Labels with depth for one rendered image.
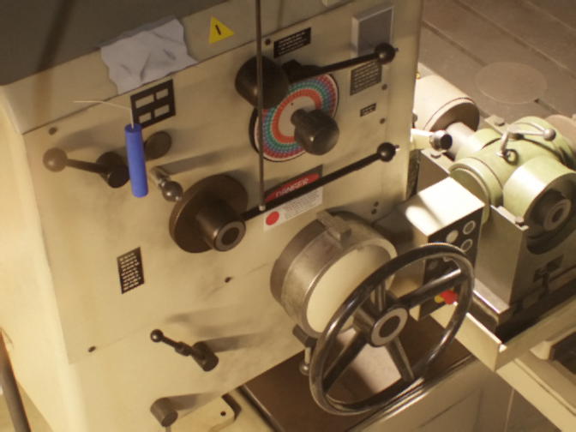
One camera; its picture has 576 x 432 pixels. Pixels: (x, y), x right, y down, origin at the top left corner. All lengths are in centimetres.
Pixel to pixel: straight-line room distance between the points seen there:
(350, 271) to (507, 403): 134
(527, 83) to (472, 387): 84
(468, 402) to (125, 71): 171
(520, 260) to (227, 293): 70
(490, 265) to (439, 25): 106
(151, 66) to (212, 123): 16
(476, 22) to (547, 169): 106
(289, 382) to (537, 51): 120
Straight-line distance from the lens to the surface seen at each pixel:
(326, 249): 203
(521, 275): 251
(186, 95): 173
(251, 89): 173
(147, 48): 169
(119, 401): 209
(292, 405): 282
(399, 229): 223
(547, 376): 283
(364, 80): 196
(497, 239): 248
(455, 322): 217
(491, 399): 321
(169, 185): 173
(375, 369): 290
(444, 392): 298
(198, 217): 185
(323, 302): 206
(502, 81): 320
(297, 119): 186
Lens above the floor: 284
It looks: 43 degrees down
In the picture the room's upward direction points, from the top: straight up
